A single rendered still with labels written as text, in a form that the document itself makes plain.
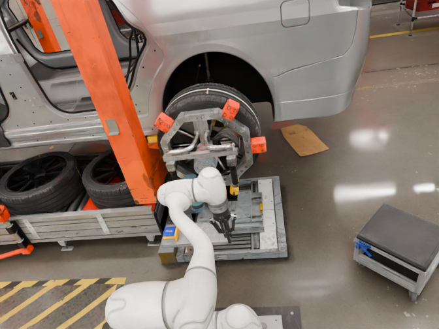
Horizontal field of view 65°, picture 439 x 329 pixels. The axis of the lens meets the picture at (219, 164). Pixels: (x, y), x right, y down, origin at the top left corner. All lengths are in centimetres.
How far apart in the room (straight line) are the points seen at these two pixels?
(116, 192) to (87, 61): 110
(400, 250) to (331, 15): 141
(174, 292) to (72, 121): 206
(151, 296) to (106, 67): 124
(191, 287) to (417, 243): 155
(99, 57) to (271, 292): 173
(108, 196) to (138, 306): 176
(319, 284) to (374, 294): 32
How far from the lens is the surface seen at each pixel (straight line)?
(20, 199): 309
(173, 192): 142
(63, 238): 307
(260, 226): 255
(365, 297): 242
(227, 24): 226
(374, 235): 227
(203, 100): 202
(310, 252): 258
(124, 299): 108
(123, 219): 268
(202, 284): 104
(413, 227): 237
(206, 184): 139
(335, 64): 240
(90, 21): 187
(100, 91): 199
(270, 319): 183
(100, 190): 273
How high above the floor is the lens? 201
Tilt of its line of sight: 36 degrees down
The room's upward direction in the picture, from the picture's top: 12 degrees counter-clockwise
